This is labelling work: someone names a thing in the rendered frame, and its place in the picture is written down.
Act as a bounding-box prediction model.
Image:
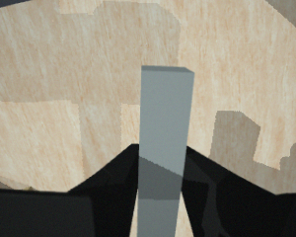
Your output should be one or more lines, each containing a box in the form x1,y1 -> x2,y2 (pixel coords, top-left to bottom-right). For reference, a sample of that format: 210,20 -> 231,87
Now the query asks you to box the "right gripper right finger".
182,146 -> 296,237

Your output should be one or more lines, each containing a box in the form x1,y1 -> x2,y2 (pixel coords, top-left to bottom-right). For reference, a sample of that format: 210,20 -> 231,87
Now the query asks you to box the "grey square stick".
137,65 -> 195,237

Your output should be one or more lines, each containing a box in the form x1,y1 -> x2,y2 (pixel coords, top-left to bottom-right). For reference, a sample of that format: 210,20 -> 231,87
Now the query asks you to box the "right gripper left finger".
0,143 -> 139,237

